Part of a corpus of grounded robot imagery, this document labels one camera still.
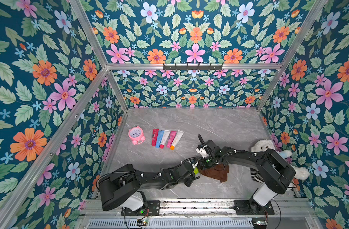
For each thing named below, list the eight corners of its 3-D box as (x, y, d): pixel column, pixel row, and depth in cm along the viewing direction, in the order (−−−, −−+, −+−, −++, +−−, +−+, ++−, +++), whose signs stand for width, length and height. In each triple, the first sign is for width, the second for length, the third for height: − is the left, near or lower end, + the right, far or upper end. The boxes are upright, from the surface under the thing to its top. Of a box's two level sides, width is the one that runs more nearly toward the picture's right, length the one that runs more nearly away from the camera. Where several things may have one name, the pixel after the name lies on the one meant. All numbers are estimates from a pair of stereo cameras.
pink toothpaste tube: (165, 147, 99) (165, 145, 97) (171, 132, 108) (171, 130, 106) (171, 148, 99) (171, 147, 97) (176, 133, 107) (176, 131, 105)
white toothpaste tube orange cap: (169, 149, 98) (169, 147, 97) (178, 131, 108) (178, 129, 106) (176, 151, 97) (175, 149, 95) (184, 133, 107) (184, 131, 105)
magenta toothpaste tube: (150, 146, 100) (150, 144, 98) (153, 130, 108) (152, 129, 106) (156, 146, 100) (156, 144, 98) (159, 130, 108) (158, 129, 106)
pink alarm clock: (133, 147, 99) (132, 144, 96) (127, 133, 107) (126, 130, 104) (147, 140, 103) (146, 137, 99) (140, 127, 110) (139, 124, 107)
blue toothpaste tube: (155, 148, 99) (154, 146, 97) (159, 132, 108) (159, 130, 106) (160, 148, 99) (159, 146, 96) (164, 132, 107) (163, 130, 105)
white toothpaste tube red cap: (157, 147, 99) (157, 145, 97) (165, 131, 108) (164, 129, 106) (163, 149, 98) (162, 147, 96) (170, 132, 107) (170, 130, 105)
